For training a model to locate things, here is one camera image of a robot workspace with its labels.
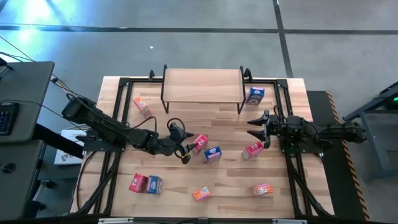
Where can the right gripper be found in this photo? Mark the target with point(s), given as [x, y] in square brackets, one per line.
[273, 126]

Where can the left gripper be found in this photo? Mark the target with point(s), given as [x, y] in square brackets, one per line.
[174, 141]

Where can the red Froot Loops cereal box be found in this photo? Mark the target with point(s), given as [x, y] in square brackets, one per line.
[138, 183]
[202, 142]
[252, 150]

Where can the blue Frosted Flakes cereal box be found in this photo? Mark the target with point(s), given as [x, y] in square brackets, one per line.
[255, 96]
[213, 154]
[155, 184]

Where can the orange Mini Wheats cereal box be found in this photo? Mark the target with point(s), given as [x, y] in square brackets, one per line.
[201, 194]
[261, 189]
[143, 107]

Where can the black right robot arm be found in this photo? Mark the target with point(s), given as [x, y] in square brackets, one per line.
[342, 132]

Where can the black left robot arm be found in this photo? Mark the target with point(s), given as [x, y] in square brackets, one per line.
[102, 123]

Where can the black table clamp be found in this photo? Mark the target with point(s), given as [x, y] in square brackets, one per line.
[151, 74]
[247, 74]

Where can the black mat hazard stripe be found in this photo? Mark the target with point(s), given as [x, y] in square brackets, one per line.
[342, 186]

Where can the grey metal cart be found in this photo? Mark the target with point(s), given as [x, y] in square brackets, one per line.
[368, 146]

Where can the white printed box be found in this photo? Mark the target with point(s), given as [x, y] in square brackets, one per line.
[66, 157]

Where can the black desk beam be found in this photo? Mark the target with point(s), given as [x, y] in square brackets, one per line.
[59, 141]

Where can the black device green light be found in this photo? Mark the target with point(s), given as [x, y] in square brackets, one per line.
[394, 102]

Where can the grey desk surface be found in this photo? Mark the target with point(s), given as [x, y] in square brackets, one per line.
[18, 186]
[28, 87]

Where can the black keyboard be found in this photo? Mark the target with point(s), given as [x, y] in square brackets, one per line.
[7, 118]

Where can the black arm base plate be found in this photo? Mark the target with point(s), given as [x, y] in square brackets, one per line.
[93, 145]
[311, 149]

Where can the wooden shelf black metal frame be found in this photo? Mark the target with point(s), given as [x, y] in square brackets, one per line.
[202, 85]

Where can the black metal table frame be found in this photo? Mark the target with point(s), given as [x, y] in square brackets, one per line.
[123, 81]

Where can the silver metal bracket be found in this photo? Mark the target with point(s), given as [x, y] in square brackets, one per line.
[115, 220]
[289, 221]

